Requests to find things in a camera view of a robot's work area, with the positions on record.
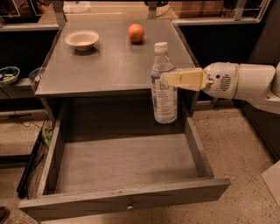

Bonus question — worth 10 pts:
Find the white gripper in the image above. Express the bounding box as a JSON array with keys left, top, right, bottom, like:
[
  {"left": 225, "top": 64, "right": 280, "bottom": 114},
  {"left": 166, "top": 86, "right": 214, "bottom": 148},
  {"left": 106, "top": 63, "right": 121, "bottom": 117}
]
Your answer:
[{"left": 160, "top": 62, "right": 239, "bottom": 99}]

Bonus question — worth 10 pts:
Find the clear plastic water bottle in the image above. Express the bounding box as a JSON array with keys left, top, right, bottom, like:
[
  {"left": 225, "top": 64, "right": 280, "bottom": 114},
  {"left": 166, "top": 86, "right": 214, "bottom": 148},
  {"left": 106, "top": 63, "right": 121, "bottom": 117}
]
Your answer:
[{"left": 150, "top": 42, "right": 178, "bottom": 124}]

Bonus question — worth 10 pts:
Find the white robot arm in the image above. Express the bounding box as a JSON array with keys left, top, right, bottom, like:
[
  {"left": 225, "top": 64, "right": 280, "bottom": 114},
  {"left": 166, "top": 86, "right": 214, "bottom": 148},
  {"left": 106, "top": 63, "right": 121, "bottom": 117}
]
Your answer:
[{"left": 160, "top": 62, "right": 280, "bottom": 114}]

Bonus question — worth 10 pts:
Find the metal drawer knob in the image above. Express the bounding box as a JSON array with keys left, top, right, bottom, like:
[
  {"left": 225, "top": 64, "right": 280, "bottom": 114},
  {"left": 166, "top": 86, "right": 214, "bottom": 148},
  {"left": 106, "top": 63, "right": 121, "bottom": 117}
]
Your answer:
[{"left": 126, "top": 200, "right": 134, "bottom": 211}]

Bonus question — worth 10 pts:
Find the open grey top drawer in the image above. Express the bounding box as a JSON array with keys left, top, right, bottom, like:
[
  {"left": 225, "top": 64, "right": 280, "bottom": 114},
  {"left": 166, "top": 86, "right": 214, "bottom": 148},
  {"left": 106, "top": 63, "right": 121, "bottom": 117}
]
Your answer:
[{"left": 17, "top": 100, "right": 232, "bottom": 222}]

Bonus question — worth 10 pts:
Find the orange fruit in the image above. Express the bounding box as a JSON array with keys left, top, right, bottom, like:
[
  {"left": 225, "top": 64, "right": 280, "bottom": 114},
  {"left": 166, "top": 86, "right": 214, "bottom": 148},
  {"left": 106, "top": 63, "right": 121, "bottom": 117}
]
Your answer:
[{"left": 127, "top": 24, "right": 144, "bottom": 43}]

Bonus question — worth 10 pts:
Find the grey wooden cabinet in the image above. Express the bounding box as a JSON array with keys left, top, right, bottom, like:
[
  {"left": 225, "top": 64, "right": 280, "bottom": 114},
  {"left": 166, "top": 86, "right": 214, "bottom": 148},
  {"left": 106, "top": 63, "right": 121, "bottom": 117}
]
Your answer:
[{"left": 35, "top": 20, "right": 195, "bottom": 123}]

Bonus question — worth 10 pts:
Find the white paper bowl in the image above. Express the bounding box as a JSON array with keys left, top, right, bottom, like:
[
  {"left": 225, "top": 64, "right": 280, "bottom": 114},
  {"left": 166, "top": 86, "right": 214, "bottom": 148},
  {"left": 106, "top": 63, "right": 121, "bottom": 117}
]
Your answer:
[{"left": 65, "top": 30, "right": 99, "bottom": 51}]

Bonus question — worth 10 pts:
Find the clear plastic container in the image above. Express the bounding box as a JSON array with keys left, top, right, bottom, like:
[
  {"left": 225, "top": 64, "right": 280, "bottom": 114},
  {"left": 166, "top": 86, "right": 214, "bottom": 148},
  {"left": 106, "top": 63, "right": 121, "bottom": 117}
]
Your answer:
[{"left": 29, "top": 67, "right": 46, "bottom": 83}]

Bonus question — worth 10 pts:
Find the grey side shelf left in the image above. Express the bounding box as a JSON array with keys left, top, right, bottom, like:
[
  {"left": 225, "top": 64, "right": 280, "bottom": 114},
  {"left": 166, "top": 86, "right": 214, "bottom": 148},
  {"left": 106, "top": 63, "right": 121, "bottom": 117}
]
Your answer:
[{"left": 0, "top": 78, "right": 34, "bottom": 100}]

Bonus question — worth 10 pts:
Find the blue patterned bowl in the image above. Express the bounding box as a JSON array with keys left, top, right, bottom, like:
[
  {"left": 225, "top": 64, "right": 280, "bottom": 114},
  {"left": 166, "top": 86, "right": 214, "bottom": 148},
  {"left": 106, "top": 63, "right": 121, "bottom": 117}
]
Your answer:
[{"left": 0, "top": 66, "right": 20, "bottom": 85}]

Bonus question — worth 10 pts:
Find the black floor bar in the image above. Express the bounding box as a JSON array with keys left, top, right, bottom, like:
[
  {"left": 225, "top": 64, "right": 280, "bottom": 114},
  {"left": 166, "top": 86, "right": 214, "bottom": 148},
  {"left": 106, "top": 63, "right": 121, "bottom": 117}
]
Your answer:
[{"left": 17, "top": 131, "right": 42, "bottom": 199}]

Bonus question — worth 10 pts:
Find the dark shoe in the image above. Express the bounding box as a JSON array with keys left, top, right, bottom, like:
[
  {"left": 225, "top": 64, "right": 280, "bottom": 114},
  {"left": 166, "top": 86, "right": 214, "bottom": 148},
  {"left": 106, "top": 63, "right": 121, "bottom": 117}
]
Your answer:
[{"left": 0, "top": 206, "right": 9, "bottom": 224}]

